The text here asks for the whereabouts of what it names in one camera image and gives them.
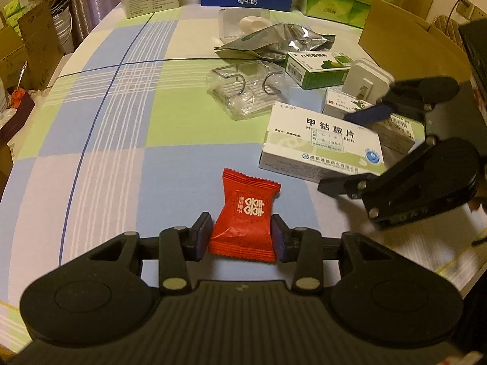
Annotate cardboard boxes beside table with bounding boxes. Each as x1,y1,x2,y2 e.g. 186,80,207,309
1,0,64,91

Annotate large white medicine box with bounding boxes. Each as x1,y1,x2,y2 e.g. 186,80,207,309
258,102,385,183

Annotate silver green foil pouch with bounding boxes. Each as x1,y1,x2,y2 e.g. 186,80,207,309
215,23,336,62

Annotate clear box with white roll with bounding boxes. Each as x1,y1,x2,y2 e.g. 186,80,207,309
218,8,273,44

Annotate red candy packet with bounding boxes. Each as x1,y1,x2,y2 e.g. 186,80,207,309
208,168,281,263

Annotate wall power socket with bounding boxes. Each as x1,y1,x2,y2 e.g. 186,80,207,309
456,0,487,22

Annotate brown cardboard box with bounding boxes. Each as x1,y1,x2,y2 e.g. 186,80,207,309
359,0,471,82

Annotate small white medicine box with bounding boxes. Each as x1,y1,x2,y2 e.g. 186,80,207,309
322,86,418,156

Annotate clear plastic tray with hooks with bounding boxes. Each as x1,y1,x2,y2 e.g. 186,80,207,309
207,60,289,120

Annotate checked tablecloth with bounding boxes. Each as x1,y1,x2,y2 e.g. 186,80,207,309
1,2,486,351

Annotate white square adapter box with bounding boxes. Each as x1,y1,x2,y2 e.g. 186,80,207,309
342,58,394,105

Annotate green white medicine box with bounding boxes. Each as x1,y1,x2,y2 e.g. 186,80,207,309
285,50,353,90

